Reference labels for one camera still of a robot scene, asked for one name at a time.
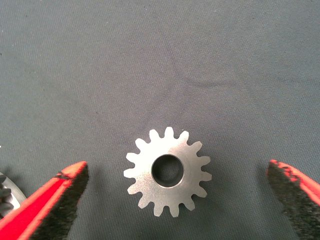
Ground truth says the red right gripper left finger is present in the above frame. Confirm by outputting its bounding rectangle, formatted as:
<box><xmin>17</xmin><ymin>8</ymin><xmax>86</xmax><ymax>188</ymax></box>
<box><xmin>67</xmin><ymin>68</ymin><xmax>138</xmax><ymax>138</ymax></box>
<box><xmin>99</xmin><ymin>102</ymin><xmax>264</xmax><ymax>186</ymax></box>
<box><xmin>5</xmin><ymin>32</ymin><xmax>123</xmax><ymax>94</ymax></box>
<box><xmin>0</xmin><ymin>161</ymin><xmax>90</xmax><ymax>240</ymax></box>

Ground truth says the dark grey table cloth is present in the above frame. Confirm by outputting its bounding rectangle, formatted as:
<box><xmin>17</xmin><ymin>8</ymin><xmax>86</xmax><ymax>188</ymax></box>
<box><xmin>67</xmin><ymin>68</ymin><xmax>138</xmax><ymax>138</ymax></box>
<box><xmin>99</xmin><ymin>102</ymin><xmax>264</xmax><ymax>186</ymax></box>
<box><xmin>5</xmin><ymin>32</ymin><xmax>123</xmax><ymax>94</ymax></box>
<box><xmin>0</xmin><ymin>0</ymin><xmax>320</xmax><ymax>240</ymax></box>

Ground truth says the round metal plate with hole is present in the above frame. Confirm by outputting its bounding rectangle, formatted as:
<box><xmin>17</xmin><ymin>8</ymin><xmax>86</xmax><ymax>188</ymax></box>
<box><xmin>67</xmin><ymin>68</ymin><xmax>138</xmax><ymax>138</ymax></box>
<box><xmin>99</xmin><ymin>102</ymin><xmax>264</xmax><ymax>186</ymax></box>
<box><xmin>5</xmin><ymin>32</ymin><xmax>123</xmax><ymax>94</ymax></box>
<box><xmin>0</xmin><ymin>171</ymin><xmax>28</xmax><ymax>220</ymax></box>

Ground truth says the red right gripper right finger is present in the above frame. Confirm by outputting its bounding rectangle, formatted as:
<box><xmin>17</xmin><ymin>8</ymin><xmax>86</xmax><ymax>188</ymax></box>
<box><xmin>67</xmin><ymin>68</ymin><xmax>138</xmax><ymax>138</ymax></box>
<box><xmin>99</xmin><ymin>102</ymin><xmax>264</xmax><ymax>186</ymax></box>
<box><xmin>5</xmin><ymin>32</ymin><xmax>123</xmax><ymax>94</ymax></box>
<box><xmin>266</xmin><ymin>159</ymin><xmax>320</xmax><ymax>240</ymax></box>

